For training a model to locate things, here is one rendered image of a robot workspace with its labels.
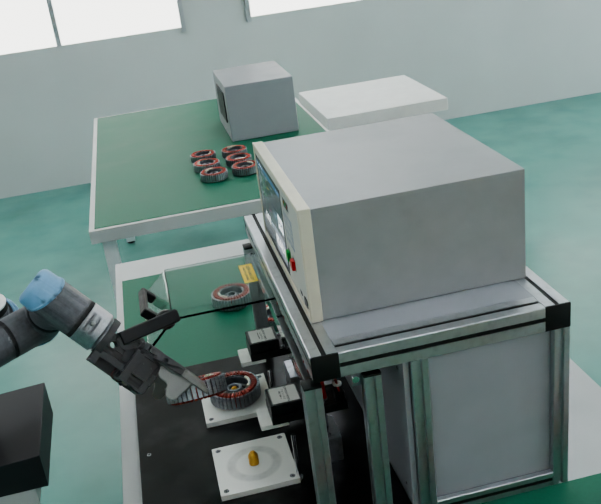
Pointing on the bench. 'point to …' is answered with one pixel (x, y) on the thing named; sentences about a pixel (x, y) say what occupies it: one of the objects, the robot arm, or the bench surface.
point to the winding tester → (394, 214)
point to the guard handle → (146, 303)
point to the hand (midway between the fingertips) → (199, 388)
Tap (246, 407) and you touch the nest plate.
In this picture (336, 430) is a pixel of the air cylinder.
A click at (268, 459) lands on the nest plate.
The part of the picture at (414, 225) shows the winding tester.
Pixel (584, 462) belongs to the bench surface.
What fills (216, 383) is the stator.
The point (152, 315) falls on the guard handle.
